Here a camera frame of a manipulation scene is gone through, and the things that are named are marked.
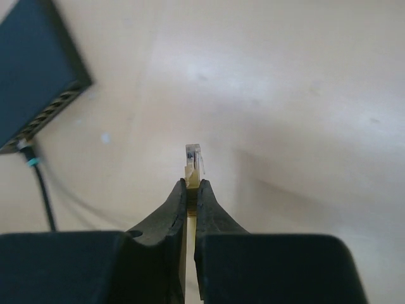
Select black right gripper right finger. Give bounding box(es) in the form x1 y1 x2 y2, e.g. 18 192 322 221
194 180 368 303

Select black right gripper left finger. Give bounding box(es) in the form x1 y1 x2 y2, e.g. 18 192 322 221
1 179 187 303

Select yellow ethernet cable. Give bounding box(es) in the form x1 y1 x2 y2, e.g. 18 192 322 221
184 144 206 304

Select black ethernet cable teal plug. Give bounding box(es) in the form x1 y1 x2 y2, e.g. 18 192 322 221
17 137 105 231

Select small black network switch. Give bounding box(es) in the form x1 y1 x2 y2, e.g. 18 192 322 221
1 1 92 154

